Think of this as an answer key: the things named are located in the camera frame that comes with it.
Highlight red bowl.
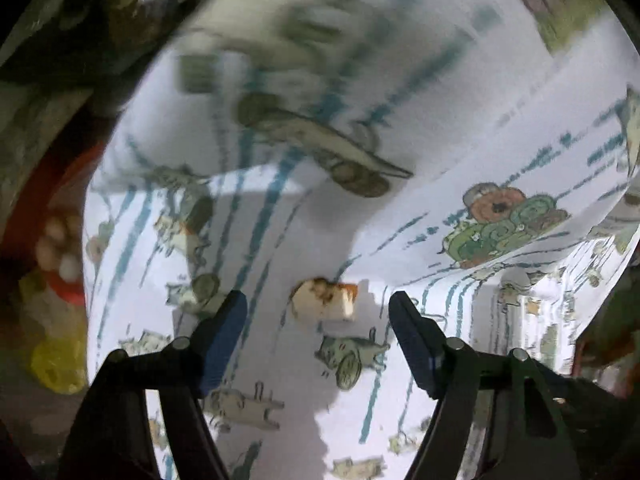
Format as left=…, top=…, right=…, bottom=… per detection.
left=1, top=142, right=105, bottom=307

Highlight white food scrap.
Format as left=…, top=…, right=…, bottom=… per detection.
left=290, top=278, right=358, bottom=323

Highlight yellow container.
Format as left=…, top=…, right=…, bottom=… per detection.
left=30, top=335, right=88, bottom=396

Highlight white cat-print trash bag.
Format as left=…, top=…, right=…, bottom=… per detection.
left=84, top=0, right=639, bottom=479

